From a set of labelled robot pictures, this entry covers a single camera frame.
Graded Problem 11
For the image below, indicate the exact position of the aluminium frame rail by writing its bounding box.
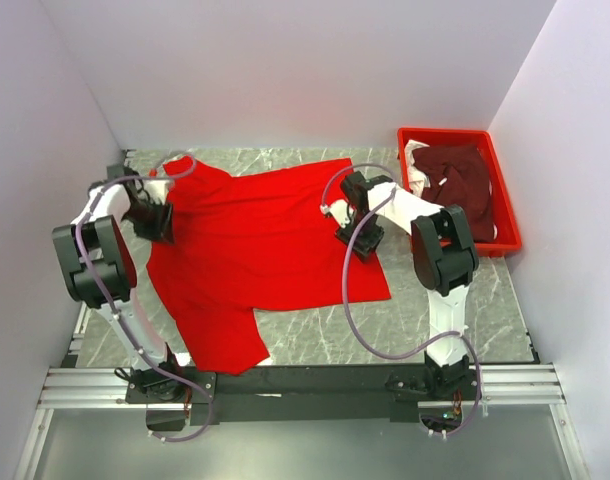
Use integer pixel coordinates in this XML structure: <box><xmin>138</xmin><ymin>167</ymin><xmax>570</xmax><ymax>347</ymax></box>
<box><xmin>37</xmin><ymin>364</ymin><xmax>565</xmax><ymax>410</ymax></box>

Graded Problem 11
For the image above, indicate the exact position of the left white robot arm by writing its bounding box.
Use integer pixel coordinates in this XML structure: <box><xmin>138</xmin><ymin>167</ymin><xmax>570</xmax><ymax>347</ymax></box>
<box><xmin>52</xmin><ymin>165</ymin><xmax>183</xmax><ymax>401</ymax></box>

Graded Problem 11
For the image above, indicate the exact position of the white pink t shirt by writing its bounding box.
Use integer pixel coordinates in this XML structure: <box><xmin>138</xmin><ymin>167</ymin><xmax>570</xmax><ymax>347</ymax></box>
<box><xmin>404</xmin><ymin>140</ymin><xmax>430</xmax><ymax>197</ymax></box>

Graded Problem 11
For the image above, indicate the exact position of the dark maroon t shirt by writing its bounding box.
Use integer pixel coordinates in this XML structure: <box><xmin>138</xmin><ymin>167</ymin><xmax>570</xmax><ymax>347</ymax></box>
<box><xmin>412</xmin><ymin>144</ymin><xmax>496</xmax><ymax>243</ymax></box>

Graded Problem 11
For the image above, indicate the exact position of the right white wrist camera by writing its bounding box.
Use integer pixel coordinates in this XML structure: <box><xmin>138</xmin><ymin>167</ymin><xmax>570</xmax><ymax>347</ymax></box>
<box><xmin>320</xmin><ymin>199</ymin><xmax>355</xmax><ymax>227</ymax></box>

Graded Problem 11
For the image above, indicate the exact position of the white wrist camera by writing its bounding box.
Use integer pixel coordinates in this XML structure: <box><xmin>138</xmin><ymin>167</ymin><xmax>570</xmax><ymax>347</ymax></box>
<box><xmin>143</xmin><ymin>178</ymin><xmax>175</xmax><ymax>205</ymax></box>
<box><xmin>320</xmin><ymin>199</ymin><xmax>355</xmax><ymax>227</ymax></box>

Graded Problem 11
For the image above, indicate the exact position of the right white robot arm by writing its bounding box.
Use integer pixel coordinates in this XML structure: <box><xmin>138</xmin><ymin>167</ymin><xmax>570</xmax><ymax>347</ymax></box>
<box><xmin>321</xmin><ymin>167</ymin><xmax>479</xmax><ymax>394</ymax></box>

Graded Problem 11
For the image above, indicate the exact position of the red plastic bin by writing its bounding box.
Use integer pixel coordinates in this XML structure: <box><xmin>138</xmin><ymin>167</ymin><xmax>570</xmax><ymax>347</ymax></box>
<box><xmin>397</xmin><ymin>127</ymin><xmax>522</xmax><ymax>257</ymax></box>

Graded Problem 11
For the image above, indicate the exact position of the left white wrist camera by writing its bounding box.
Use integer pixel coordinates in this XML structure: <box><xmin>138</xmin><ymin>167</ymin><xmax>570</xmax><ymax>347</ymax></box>
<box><xmin>143</xmin><ymin>178</ymin><xmax>175</xmax><ymax>205</ymax></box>

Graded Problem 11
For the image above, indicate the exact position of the red t shirt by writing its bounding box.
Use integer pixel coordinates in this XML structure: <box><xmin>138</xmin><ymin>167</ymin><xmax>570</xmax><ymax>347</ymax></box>
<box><xmin>147</xmin><ymin>157</ymin><xmax>390</xmax><ymax>374</ymax></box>

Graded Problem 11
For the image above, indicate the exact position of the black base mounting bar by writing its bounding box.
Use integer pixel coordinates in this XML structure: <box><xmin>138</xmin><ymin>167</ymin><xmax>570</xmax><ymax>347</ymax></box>
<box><xmin>125</xmin><ymin>363</ymin><xmax>479</xmax><ymax>431</ymax></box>

